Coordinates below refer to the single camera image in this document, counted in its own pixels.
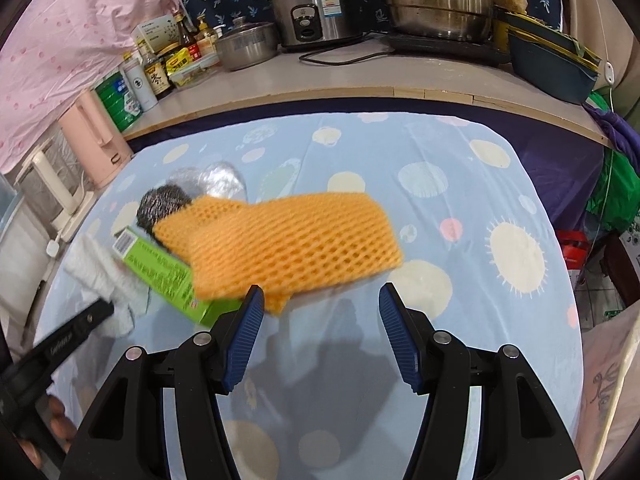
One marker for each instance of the white power plug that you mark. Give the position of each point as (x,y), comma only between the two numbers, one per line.
(52,248)

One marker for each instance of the purple cloth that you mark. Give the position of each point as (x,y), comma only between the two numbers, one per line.
(620,132)

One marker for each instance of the clear plastic wrap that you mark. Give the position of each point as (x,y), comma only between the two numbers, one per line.
(220,180)

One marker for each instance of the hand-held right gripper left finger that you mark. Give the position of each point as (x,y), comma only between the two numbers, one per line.
(245,340)

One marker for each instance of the white tissue box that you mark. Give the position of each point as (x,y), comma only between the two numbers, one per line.
(157,32)

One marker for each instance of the stack of blue basins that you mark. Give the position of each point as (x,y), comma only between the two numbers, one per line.
(545,70)

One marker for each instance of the orange foam net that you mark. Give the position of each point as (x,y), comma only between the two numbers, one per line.
(300,240)

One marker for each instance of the red plastic container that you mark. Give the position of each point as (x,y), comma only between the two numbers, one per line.
(572,255)

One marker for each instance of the pink electric kettle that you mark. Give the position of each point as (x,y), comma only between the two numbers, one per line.
(95,140)

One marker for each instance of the dark soy sauce bottle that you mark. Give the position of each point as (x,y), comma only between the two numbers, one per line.
(157,80)

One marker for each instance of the pink dotted curtain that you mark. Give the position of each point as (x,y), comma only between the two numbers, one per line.
(60,50)

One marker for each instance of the steel steamer pot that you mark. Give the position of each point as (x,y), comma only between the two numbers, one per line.
(440,5)

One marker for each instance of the black induction cooker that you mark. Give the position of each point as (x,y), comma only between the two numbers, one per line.
(450,50)

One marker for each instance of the green plastic bag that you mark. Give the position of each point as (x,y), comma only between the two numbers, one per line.
(620,190)

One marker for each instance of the steel wool scrubber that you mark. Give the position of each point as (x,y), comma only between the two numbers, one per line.
(157,205)

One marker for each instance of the clear plastic food container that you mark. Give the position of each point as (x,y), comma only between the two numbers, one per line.
(202,67)

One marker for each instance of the green can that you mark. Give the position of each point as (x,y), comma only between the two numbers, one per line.
(117,102)

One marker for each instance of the person's left hand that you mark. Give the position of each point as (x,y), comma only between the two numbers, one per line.
(64,417)

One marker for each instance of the white tissue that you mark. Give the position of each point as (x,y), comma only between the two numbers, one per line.
(95,265)

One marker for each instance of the small lidded steel pot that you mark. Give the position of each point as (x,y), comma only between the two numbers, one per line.
(247,47)

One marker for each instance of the white plastic bottle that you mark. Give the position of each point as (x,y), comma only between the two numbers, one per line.
(140,85)

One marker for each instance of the dark glass bottle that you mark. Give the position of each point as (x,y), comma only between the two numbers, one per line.
(184,32)

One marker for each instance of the beige curtain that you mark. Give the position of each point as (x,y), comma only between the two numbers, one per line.
(580,5)

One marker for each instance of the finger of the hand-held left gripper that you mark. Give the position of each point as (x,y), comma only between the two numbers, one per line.
(70,332)

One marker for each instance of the blue dotted tablecloth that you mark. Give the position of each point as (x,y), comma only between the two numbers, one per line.
(450,185)

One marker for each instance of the steel rice cooker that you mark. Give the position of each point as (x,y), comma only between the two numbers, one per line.
(310,15)

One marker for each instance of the yellow seasoning packet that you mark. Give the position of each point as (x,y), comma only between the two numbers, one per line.
(182,62)

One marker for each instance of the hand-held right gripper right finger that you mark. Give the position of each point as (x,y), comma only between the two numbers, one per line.
(400,340)

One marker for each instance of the green cardboard box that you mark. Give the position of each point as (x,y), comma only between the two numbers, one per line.
(165,270)

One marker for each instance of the yellow oil bottle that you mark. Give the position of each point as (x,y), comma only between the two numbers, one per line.
(206,40)

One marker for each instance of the dark purple table skirt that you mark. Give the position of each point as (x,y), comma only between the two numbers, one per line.
(560,170)

